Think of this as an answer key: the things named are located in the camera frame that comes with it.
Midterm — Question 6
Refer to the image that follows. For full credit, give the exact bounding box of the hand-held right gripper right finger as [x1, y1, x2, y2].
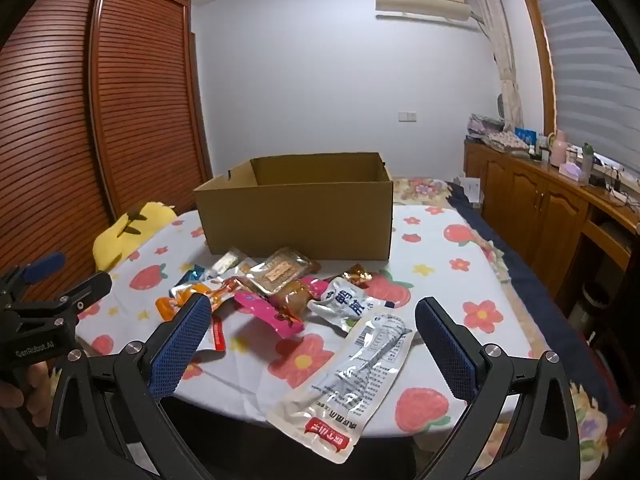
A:
[415, 297, 588, 480]

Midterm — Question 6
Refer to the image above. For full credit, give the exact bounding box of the pile of folded cloths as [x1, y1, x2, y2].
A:
[467, 115, 531, 153]

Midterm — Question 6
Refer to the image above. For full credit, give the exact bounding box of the pink snack packet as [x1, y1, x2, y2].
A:
[234, 275, 326, 339]

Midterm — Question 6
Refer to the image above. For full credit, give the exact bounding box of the orange snack packet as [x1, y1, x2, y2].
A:
[156, 280, 236, 322]

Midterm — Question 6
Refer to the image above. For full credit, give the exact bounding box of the wooden cabinet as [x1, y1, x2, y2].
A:
[464, 137, 640, 341]

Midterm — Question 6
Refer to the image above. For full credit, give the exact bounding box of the long silver packet red label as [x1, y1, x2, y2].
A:
[265, 312, 416, 463]

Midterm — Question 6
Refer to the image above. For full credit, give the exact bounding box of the dark blue blanket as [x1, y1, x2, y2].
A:
[447, 180, 568, 321]

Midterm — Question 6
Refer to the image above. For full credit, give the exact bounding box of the silver packet blue print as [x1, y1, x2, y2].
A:
[307, 275, 396, 336]

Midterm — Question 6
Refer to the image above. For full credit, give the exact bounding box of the trash bin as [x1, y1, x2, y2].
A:
[581, 280, 612, 332]

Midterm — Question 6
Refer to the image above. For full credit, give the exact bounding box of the wooden slatted wardrobe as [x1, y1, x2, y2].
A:
[0, 0, 213, 306]

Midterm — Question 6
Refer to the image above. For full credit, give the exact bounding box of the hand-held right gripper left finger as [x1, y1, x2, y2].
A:
[47, 292, 213, 480]

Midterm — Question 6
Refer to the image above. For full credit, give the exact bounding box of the cream curtain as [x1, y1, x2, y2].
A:
[470, 0, 526, 131]

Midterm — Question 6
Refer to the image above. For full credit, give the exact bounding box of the pink thermos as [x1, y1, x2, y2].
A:
[550, 130, 568, 167]

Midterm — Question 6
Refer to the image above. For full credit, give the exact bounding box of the strawberry printed tablecloth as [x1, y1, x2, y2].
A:
[75, 205, 546, 436]

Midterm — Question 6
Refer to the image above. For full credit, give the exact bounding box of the green capped bottle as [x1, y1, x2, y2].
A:
[580, 142, 596, 181]

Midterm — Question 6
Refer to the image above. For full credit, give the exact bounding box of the brown cardboard box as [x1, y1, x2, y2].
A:
[193, 152, 393, 262]

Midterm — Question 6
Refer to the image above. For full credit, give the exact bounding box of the clear packet brown cake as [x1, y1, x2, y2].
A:
[247, 247, 321, 293]

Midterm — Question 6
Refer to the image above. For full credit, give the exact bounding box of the small white snack packet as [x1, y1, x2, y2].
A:
[209, 249, 251, 281]

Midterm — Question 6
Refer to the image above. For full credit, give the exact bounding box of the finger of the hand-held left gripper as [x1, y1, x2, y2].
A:
[0, 252, 67, 297]
[10, 271, 113, 333]

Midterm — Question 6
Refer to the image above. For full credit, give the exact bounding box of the power strip with cables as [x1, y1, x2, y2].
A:
[590, 170, 637, 207]

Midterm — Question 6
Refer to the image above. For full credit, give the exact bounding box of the yellow plush toy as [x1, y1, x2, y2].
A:
[92, 201, 178, 273]

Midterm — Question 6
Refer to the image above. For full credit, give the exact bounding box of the gold brown candy wrapper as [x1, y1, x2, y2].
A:
[345, 264, 376, 288]

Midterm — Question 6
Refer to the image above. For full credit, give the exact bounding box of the white box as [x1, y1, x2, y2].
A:
[460, 177, 482, 206]

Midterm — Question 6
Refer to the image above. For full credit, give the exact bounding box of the person's left hand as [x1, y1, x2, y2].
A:
[0, 362, 53, 428]

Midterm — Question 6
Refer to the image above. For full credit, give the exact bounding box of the red snack packet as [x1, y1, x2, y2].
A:
[209, 314, 228, 352]

